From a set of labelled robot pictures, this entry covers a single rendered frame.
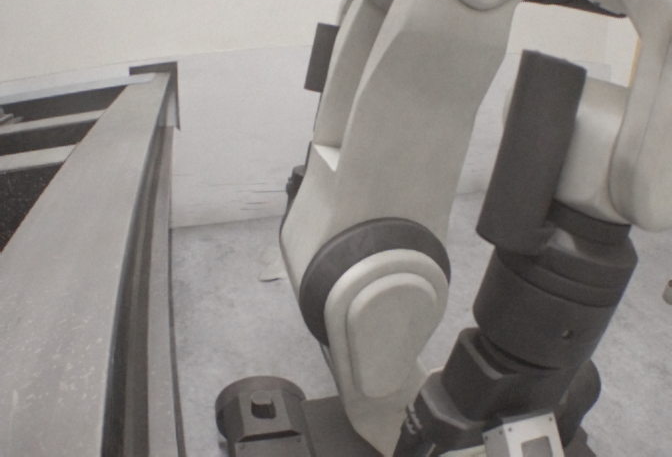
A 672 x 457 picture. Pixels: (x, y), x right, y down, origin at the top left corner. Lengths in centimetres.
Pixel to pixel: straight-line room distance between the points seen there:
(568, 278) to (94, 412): 26
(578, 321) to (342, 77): 32
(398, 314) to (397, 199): 10
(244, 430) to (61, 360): 55
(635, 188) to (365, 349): 28
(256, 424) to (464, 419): 58
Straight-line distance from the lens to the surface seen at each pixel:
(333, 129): 46
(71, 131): 110
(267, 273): 160
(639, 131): 21
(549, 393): 32
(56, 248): 46
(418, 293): 39
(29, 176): 80
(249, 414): 85
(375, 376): 44
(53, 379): 30
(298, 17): 196
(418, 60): 36
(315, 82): 62
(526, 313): 25
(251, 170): 196
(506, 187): 22
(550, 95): 21
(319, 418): 89
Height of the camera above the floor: 85
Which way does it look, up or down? 23 degrees down
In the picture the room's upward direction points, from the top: 1 degrees clockwise
